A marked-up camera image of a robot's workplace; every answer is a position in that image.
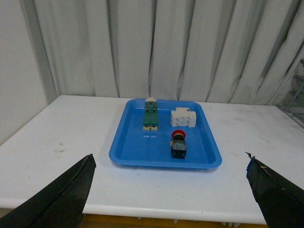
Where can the green knife switch block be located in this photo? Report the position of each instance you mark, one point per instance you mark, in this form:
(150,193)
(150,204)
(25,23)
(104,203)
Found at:
(150,116)

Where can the white circuit breaker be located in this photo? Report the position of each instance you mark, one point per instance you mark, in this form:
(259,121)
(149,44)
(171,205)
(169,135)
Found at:
(183,117)

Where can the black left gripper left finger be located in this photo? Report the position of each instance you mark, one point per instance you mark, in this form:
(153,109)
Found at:
(60,204)

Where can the grey curtain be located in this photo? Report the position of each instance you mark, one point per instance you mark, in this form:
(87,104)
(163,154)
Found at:
(222,51)

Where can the silver mesh tray rack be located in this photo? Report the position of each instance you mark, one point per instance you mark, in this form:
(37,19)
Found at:
(295,107)

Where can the blue plastic tray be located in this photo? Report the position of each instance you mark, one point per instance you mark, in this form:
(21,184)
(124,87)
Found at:
(134,146)

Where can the red emergency stop button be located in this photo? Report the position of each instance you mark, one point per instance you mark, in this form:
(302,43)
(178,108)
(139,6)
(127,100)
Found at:
(178,144)

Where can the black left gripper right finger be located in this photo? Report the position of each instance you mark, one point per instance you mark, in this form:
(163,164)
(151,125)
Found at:
(281,202)

